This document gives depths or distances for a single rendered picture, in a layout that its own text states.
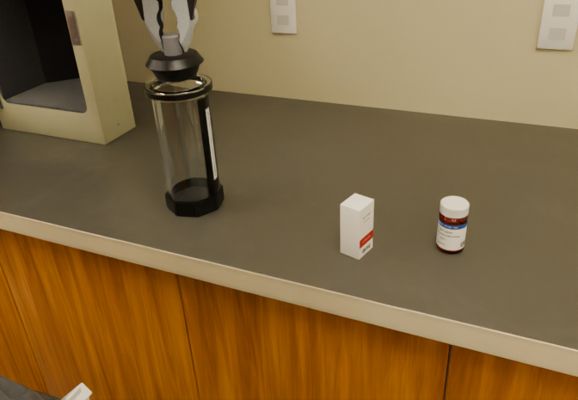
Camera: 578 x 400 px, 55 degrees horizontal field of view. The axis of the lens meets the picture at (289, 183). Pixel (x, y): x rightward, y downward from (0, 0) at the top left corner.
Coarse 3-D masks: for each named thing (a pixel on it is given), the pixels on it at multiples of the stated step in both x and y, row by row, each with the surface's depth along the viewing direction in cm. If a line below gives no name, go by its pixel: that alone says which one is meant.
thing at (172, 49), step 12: (168, 36) 84; (168, 48) 85; (180, 48) 86; (156, 60) 84; (168, 60) 84; (180, 60) 84; (192, 60) 85; (156, 72) 85; (168, 72) 84; (180, 72) 85; (192, 72) 86
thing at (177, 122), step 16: (192, 80) 93; (208, 80) 89; (160, 112) 87; (176, 112) 87; (192, 112) 87; (160, 128) 89; (176, 128) 88; (192, 128) 88; (160, 144) 92; (176, 144) 89; (192, 144) 90; (176, 160) 91; (192, 160) 91; (176, 176) 92; (192, 176) 92; (176, 192) 94; (192, 192) 94; (208, 192) 95
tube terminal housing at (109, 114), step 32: (64, 0) 110; (96, 0) 115; (96, 32) 116; (96, 64) 118; (0, 96) 131; (96, 96) 119; (128, 96) 129; (32, 128) 132; (64, 128) 127; (96, 128) 123; (128, 128) 131
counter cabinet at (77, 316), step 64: (0, 256) 113; (64, 256) 104; (0, 320) 125; (64, 320) 114; (128, 320) 105; (192, 320) 97; (256, 320) 90; (320, 320) 84; (64, 384) 127; (128, 384) 116; (192, 384) 106; (256, 384) 98; (320, 384) 91; (384, 384) 85; (448, 384) 80; (512, 384) 75; (576, 384) 71
